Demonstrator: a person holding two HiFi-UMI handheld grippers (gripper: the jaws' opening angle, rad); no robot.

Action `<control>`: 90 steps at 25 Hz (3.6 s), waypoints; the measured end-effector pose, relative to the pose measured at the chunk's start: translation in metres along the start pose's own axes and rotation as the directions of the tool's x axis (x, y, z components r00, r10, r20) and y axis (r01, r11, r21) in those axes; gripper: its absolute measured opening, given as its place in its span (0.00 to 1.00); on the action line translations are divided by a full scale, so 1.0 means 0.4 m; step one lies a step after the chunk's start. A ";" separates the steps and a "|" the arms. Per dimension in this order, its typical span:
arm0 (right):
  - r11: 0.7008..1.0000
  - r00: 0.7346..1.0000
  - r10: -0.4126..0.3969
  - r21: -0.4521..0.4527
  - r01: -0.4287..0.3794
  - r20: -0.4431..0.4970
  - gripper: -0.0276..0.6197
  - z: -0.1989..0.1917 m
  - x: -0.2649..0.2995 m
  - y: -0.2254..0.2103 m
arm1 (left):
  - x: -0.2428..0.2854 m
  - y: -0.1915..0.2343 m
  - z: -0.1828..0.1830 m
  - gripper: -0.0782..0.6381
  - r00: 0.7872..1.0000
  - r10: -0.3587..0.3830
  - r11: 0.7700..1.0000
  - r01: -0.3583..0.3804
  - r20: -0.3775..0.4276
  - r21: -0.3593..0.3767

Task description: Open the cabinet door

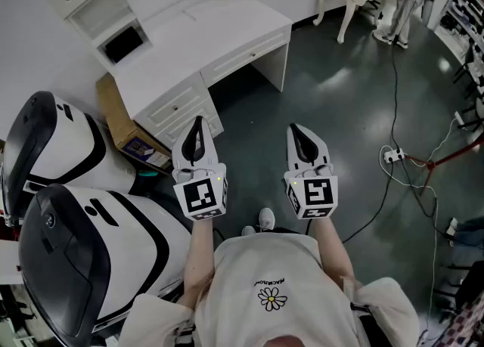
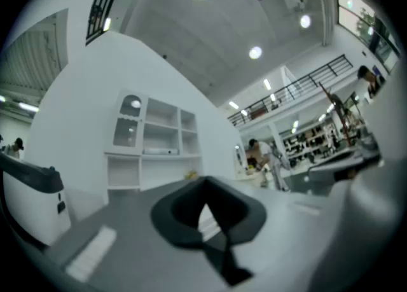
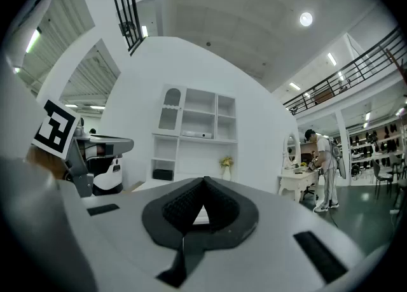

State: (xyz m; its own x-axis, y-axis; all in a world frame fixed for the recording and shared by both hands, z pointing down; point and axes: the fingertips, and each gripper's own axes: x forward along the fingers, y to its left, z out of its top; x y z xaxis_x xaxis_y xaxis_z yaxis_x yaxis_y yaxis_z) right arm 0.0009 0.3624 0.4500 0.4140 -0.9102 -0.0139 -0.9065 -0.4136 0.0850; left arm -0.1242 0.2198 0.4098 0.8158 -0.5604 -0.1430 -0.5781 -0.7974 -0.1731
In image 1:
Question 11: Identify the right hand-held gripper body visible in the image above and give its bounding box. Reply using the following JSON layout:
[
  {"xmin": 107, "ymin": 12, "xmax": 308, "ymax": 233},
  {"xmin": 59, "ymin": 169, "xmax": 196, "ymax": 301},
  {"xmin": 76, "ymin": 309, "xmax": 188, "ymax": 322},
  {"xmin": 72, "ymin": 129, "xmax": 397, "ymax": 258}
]
[{"xmin": 283, "ymin": 163, "xmax": 340, "ymax": 222}]

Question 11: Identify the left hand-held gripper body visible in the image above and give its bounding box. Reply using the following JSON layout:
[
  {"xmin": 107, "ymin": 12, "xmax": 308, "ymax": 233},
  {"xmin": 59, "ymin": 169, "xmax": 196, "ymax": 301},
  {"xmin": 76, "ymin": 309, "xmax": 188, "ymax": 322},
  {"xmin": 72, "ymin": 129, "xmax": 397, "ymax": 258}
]
[{"xmin": 172, "ymin": 163, "xmax": 229, "ymax": 222}]

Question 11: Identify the person's right forearm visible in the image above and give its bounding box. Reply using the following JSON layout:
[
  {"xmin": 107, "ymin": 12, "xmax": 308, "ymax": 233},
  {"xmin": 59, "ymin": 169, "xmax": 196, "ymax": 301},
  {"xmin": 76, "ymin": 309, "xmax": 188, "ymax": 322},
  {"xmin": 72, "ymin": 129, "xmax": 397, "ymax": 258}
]
[{"xmin": 308, "ymin": 216, "xmax": 356, "ymax": 290}]

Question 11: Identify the person's left forearm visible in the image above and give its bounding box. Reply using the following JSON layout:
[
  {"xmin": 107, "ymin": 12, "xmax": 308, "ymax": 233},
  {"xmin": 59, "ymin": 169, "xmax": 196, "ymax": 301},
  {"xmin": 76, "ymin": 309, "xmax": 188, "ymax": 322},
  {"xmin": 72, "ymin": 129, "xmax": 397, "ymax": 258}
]
[{"xmin": 176, "ymin": 218, "xmax": 216, "ymax": 312}]

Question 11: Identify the small white desk drawer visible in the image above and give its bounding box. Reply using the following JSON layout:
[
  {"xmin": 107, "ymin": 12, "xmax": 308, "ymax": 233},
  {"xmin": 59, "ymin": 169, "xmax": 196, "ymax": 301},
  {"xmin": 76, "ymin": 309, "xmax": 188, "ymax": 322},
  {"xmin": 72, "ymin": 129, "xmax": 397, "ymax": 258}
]
[
  {"xmin": 162, "ymin": 113, "xmax": 224, "ymax": 148},
  {"xmin": 145, "ymin": 86, "xmax": 213, "ymax": 127}
]

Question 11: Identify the wide white desk drawer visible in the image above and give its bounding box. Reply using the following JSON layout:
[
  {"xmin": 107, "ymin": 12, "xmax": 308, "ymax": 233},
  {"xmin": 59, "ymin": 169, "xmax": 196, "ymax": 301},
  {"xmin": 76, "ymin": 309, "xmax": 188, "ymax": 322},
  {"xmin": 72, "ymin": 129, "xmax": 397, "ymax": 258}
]
[{"xmin": 200, "ymin": 29, "xmax": 291, "ymax": 88}]

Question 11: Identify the white desk with hutch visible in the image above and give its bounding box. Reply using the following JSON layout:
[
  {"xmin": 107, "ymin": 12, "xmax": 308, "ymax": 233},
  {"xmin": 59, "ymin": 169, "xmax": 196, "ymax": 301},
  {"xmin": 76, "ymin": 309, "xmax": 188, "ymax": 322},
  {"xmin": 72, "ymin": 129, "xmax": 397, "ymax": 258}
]
[{"xmin": 113, "ymin": 0, "xmax": 294, "ymax": 150}]

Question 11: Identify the white shelving rack with items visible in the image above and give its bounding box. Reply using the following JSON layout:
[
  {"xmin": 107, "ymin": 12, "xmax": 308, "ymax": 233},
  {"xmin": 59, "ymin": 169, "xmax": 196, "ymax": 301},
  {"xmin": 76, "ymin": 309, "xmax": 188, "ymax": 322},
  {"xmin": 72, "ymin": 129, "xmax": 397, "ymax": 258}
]
[{"xmin": 434, "ymin": 0, "xmax": 484, "ymax": 59}]

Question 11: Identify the brown cardboard box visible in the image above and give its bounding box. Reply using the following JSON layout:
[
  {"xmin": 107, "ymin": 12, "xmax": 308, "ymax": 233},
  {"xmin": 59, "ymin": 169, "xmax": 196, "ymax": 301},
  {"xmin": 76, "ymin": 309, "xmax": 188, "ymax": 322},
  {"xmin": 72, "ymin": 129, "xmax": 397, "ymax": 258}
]
[{"xmin": 95, "ymin": 72, "xmax": 173, "ymax": 176}]

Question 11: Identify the person's white flower-print shirt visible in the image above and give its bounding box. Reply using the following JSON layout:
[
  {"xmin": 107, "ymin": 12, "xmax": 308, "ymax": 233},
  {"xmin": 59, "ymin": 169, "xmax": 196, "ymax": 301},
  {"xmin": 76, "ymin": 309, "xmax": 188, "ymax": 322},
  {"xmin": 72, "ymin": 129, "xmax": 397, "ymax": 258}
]
[{"xmin": 119, "ymin": 231, "xmax": 420, "ymax": 347}]

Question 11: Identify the white robot with black visor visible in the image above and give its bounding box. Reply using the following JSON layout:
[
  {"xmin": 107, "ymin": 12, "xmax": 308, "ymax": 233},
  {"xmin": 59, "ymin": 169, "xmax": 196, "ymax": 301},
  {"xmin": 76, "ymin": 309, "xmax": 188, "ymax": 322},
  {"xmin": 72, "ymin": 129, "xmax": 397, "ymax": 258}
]
[
  {"xmin": 2, "ymin": 90, "xmax": 137, "ymax": 222},
  {"xmin": 17, "ymin": 182, "xmax": 194, "ymax": 347}
]

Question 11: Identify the red tripod stand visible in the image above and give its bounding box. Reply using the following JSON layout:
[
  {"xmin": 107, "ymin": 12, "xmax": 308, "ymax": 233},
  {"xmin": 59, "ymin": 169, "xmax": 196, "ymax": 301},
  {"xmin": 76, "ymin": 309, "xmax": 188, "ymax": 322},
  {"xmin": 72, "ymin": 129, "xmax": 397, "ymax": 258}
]
[{"xmin": 404, "ymin": 141, "xmax": 484, "ymax": 195}]

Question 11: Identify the black floor cable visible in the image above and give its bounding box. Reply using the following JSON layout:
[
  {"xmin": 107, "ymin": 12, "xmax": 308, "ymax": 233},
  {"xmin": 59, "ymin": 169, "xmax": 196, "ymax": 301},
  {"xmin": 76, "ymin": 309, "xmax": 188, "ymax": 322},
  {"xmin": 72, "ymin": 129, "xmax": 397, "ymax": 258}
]
[{"xmin": 342, "ymin": 33, "xmax": 402, "ymax": 244}]

